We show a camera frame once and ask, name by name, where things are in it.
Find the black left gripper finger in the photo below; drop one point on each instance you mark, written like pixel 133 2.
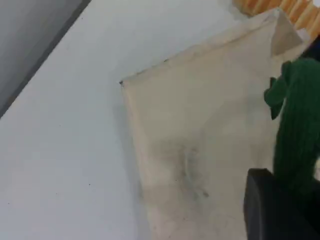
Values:
pixel 270 215

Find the striped golden spiral bread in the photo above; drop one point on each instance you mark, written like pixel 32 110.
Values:
pixel 252 6

